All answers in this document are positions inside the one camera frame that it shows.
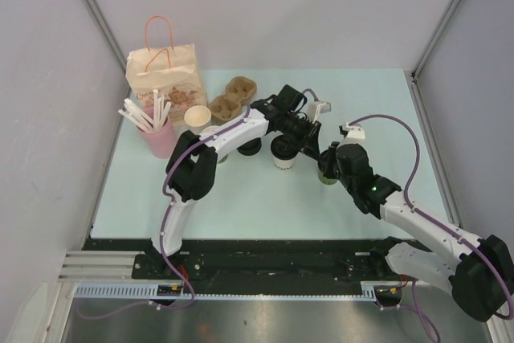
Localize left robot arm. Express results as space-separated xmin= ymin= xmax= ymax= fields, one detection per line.
xmin=149 ymin=84 xmax=321 ymax=279

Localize aluminium rail frame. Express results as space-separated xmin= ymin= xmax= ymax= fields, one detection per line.
xmin=58 ymin=250 xmax=493 ymax=284

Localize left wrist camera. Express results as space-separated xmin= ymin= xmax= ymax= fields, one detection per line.
xmin=306 ymin=100 xmax=332 ymax=121

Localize paper takeout bag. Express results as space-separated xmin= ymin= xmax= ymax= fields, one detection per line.
xmin=125 ymin=15 xmax=207 ymax=124

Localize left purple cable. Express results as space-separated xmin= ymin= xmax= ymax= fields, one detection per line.
xmin=75 ymin=88 xmax=318 ymax=320

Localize cardboard cup carrier stack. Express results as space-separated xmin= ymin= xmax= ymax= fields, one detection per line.
xmin=209 ymin=76 xmax=257 ymax=123

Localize white wrapped straws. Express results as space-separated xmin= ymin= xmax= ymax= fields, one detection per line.
xmin=117 ymin=89 xmax=172 ymax=133

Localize pink straw holder cup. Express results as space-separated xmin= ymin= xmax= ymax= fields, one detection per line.
xmin=137 ymin=116 xmax=177 ymax=159

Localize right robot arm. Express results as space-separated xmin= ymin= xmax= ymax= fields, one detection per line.
xmin=318 ymin=142 xmax=513 ymax=321

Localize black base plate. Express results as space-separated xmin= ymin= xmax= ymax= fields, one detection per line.
xmin=131 ymin=238 xmax=419 ymax=283

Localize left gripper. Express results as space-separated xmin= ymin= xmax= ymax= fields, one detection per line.
xmin=280 ymin=114 xmax=322 ymax=163

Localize white cable duct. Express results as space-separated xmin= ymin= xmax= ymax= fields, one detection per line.
xmin=74 ymin=283 xmax=377 ymax=302

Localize green cup stack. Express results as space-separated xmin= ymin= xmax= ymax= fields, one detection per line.
xmin=201 ymin=125 xmax=228 ymax=164

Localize green paper cup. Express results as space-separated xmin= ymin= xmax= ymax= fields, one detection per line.
xmin=317 ymin=163 xmax=338 ymax=186

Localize black cup lid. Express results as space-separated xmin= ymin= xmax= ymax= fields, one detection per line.
xmin=270 ymin=135 xmax=299 ymax=161

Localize white paper cup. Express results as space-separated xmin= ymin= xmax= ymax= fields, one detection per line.
xmin=271 ymin=148 xmax=298 ymax=170

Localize black lid stack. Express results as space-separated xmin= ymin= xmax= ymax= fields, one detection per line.
xmin=237 ymin=138 xmax=262 ymax=157

